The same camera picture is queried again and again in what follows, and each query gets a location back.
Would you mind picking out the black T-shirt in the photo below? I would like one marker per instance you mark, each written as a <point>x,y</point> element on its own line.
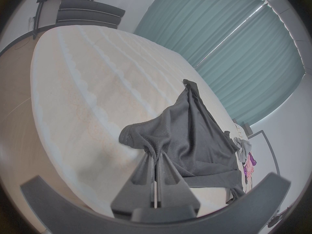
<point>190,135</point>

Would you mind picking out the bed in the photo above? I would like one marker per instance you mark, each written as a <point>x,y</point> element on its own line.
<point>85,82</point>

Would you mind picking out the grey bedside table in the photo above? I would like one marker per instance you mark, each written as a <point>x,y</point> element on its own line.
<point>247,128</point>

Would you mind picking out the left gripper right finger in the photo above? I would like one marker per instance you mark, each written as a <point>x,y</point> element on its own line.
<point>173,191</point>

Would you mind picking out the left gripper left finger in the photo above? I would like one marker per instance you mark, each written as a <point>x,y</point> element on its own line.
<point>136,191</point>

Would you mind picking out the blue-green curtain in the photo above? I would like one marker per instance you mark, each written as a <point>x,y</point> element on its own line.
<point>256,69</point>
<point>195,16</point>

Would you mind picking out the white printed pillow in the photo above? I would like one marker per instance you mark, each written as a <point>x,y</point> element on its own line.
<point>240,130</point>

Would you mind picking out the pile of clothes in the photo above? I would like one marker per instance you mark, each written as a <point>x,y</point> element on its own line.
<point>249,167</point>

